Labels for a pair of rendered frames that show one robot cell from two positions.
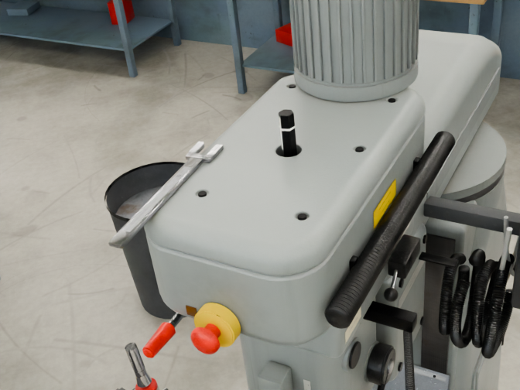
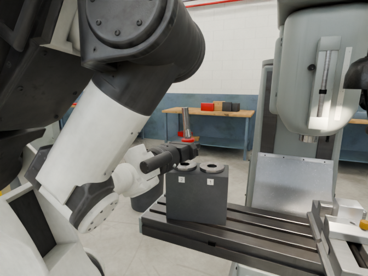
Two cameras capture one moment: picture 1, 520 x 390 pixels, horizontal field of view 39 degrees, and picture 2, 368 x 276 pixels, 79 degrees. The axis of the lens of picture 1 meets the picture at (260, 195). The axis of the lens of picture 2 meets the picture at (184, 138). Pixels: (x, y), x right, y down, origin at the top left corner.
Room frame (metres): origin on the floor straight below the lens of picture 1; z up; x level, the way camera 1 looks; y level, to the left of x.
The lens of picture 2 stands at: (0.31, 0.43, 1.45)
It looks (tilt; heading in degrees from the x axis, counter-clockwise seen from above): 14 degrees down; 350
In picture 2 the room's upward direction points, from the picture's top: straight up
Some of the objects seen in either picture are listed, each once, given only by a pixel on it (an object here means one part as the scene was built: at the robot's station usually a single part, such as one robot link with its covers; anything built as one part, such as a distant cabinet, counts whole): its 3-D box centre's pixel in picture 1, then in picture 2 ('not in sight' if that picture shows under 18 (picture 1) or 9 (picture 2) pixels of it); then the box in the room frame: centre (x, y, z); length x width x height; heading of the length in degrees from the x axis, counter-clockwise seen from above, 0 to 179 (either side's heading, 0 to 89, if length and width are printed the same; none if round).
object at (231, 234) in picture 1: (297, 191); not in sight; (0.89, -0.06, 1.81); 0.47 x 0.26 x 0.16; 148
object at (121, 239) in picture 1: (167, 190); not in sight; (0.81, 0.12, 1.89); 0.24 x 0.04 x 0.01; 151
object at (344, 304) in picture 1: (396, 214); not in sight; (0.83, -0.19, 1.79); 0.45 x 0.04 x 0.04; 148
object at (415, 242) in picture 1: (396, 268); not in sight; (0.86, -0.20, 1.66); 0.12 x 0.04 x 0.04; 148
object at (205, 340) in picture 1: (207, 337); not in sight; (0.67, 0.09, 1.76); 0.04 x 0.03 x 0.04; 58
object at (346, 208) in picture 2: not in sight; (346, 211); (0.81, -0.16, 1.07); 0.06 x 0.05 x 0.06; 61
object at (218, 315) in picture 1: (217, 325); not in sight; (0.69, 0.07, 1.76); 0.06 x 0.02 x 0.06; 58
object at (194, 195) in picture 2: not in sight; (197, 189); (1.05, 0.25, 1.06); 0.22 x 0.12 x 0.20; 70
